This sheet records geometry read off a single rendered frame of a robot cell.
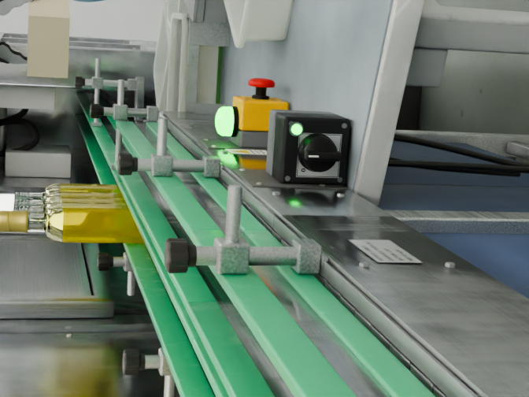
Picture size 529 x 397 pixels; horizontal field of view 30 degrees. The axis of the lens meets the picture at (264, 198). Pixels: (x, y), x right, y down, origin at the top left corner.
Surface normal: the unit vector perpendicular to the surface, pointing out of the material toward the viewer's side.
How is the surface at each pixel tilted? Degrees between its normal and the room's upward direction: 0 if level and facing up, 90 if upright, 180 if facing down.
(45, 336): 90
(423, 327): 90
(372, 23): 0
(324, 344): 90
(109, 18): 90
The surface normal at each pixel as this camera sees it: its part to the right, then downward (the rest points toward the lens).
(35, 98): 0.22, 0.20
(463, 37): 0.19, 0.51
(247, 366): 0.07, -0.98
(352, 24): -0.97, -0.02
